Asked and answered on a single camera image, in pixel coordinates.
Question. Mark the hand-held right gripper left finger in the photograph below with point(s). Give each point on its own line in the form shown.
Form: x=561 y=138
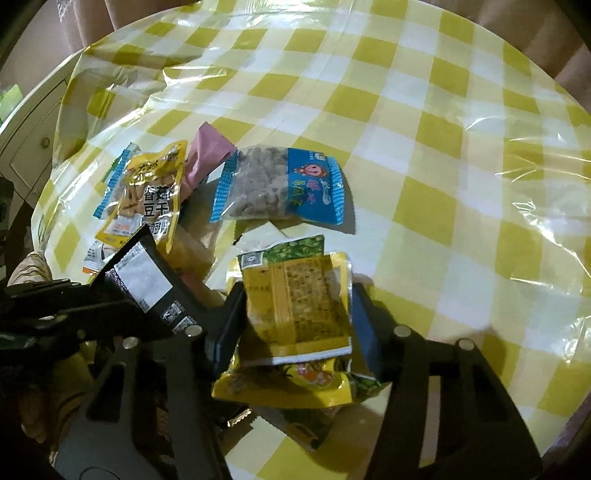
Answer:
x=226 y=323

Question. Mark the pink snack packet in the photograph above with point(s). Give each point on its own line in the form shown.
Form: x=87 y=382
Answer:
x=207 y=152

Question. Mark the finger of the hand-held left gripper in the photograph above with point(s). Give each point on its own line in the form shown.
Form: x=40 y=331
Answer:
x=55 y=290
x=69 y=318

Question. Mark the green snack packet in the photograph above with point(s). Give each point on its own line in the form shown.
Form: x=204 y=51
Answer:
x=364 y=387
x=295 y=249

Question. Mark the white cabinet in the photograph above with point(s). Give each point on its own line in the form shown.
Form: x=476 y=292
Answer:
x=32 y=138

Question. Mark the yellow tofu snack packet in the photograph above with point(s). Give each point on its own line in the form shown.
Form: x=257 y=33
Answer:
x=147 y=198

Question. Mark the white orange snack packet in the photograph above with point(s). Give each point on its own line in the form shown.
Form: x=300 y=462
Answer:
x=94 y=258

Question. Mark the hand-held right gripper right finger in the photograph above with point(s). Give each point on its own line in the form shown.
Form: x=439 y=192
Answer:
x=369 y=332

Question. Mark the blue seed packet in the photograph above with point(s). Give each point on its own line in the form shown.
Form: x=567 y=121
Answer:
x=263 y=184

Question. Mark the yellow checked tablecloth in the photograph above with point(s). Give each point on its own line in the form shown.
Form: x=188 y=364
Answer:
x=415 y=138

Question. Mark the black snack packet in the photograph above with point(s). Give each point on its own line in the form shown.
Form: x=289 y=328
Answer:
x=138 y=277

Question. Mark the light green object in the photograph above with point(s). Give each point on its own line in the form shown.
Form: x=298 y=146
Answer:
x=9 y=99

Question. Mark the blue round nut packet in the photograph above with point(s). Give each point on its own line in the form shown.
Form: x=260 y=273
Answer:
x=107 y=194

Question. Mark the yellow cartoon snack packet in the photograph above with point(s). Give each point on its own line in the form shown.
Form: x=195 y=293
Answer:
x=277 y=387

